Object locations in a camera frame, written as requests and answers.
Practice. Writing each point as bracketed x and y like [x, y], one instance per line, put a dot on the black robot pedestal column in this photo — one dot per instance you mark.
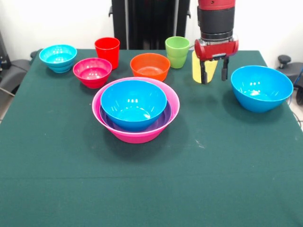
[142, 23]

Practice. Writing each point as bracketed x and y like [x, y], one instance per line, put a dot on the purple shallow bowl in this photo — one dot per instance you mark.
[165, 116]

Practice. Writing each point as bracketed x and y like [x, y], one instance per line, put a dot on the yellow cup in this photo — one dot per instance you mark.
[196, 71]

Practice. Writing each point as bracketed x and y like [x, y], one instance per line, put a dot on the small crimson bowl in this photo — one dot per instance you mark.
[92, 71]

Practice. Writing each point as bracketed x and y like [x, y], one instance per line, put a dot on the dark green tablecloth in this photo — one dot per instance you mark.
[151, 189]

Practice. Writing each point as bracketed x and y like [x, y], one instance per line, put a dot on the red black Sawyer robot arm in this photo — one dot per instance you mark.
[216, 19]

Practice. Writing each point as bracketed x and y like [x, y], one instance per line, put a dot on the green cup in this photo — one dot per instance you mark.
[176, 58]

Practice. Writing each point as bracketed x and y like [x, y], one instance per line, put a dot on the large pink bowl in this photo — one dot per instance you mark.
[139, 138]

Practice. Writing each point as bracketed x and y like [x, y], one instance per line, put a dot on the red cup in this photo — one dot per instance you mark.
[106, 52]

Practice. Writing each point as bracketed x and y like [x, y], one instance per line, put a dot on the small blue bowl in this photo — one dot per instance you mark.
[60, 69]
[58, 55]

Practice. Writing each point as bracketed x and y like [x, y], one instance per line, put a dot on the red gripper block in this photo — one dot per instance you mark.
[215, 50]

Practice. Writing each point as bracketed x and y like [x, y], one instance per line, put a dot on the small orange bowl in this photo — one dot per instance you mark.
[150, 63]

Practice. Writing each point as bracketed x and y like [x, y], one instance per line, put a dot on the medium blue bowl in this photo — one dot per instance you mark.
[133, 104]
[262, 94]

